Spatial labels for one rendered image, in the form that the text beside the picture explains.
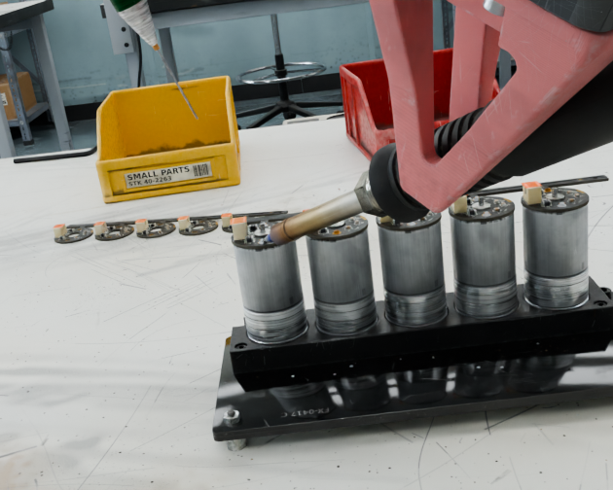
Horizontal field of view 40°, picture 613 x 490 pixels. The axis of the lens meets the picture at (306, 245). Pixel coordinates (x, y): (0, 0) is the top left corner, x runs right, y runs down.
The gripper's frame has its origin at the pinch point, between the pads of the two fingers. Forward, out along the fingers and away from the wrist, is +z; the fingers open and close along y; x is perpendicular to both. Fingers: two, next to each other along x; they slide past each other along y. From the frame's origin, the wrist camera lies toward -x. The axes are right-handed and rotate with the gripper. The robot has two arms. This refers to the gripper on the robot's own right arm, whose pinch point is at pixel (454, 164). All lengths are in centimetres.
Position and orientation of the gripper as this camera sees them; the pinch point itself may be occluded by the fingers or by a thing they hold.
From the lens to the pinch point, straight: 24.2
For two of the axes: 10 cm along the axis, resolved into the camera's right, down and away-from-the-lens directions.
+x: 6.9, 5.8, -4.4
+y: -6.9, 3.4, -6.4
